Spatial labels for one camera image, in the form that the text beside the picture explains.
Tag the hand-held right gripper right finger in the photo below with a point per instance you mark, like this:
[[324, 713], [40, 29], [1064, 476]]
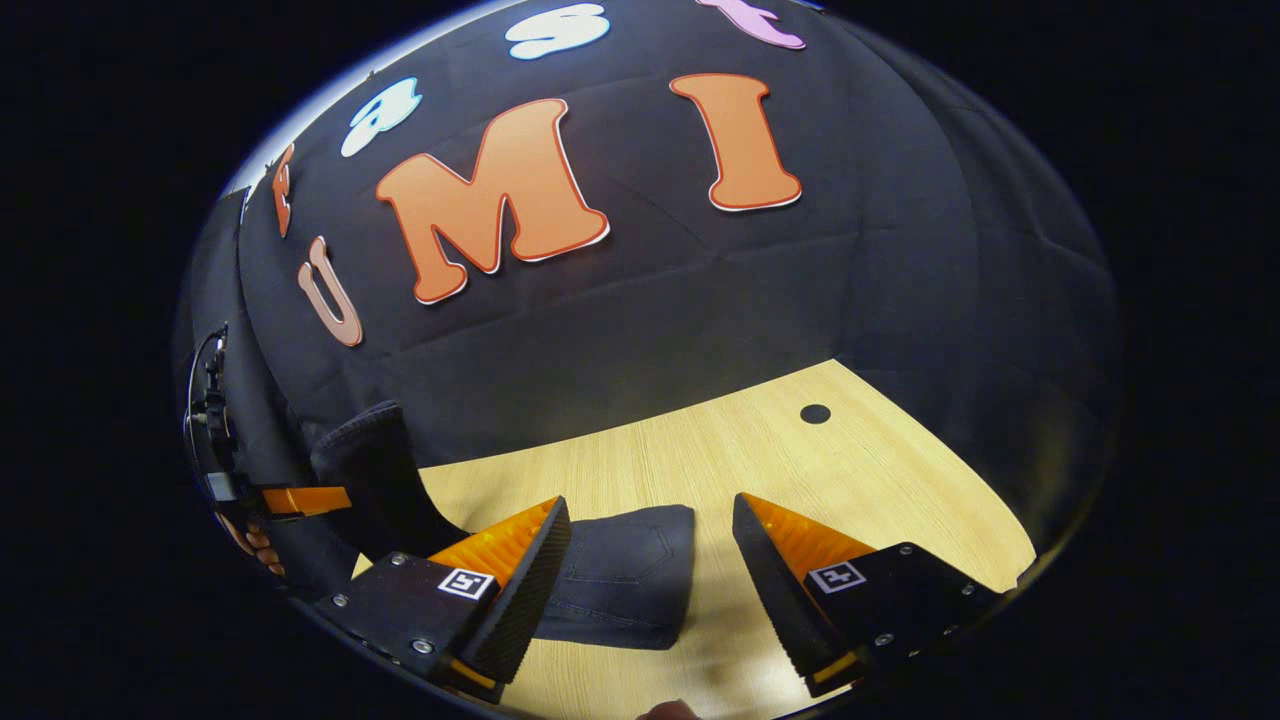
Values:
[[775, 590]]

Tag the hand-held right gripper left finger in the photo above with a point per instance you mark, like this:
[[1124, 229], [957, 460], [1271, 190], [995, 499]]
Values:
[[525, 590]]

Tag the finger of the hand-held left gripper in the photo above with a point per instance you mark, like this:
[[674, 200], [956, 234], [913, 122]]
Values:
[[305, 500]]

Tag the dark blue denim jeans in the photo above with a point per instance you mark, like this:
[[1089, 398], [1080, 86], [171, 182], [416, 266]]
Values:
[[620, 580]]

